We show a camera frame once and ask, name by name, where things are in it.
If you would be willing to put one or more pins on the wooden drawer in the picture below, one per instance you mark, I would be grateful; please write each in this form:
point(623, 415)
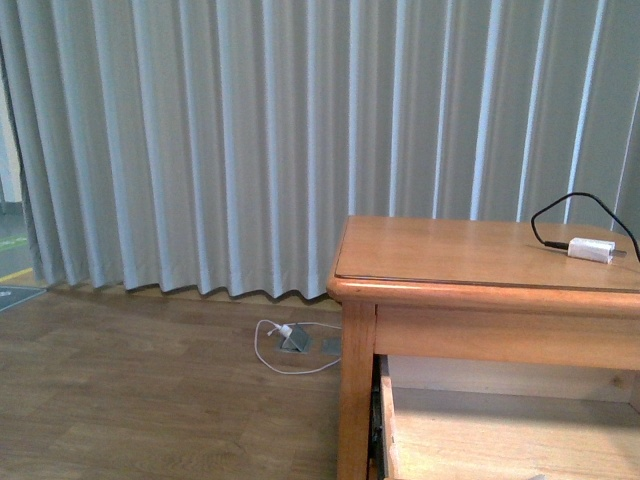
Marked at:
point(456, 419)

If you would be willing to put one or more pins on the white floor charger plug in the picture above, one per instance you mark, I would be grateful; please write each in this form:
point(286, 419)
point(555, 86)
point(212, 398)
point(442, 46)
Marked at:
point(285, 331)

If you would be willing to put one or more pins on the open grey floor socket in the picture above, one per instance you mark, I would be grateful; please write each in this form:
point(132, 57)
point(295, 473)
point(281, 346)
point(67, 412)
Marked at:
point(298, 342)

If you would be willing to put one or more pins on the closed grey floor socket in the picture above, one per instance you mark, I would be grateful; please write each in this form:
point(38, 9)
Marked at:
point(331, 346)

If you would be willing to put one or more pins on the pale pleated curtain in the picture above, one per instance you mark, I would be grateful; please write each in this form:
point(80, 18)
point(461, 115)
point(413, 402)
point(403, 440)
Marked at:
point(222, 144)

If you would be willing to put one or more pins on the wooden nightstand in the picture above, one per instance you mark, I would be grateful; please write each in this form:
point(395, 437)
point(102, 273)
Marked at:
point(472, 290)

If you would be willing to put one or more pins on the white USB charger plug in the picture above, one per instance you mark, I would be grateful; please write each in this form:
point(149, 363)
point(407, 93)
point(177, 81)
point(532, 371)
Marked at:
point(600, 251)

